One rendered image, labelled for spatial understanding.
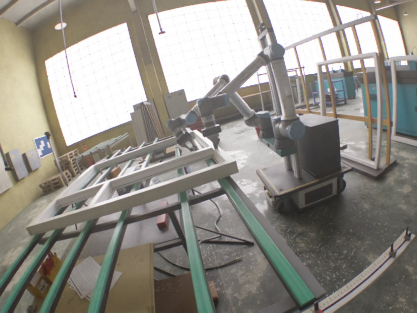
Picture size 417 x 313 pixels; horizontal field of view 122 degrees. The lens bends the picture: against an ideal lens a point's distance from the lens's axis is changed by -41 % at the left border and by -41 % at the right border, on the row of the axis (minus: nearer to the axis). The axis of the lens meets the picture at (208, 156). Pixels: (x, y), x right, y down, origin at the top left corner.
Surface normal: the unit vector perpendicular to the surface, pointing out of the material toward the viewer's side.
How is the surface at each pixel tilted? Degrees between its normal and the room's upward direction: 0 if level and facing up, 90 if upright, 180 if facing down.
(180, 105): 90
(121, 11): 90
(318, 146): 90
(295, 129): 95
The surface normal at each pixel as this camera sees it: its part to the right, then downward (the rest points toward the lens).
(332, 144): 0.04, 0.29
